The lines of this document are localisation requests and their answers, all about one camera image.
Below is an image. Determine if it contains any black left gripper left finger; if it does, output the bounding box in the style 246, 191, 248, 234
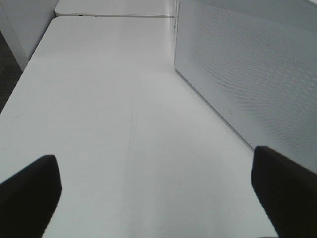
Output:
0, 155, 62, 238

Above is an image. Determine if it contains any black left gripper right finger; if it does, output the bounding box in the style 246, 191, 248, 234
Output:
251, 146, 317, 238

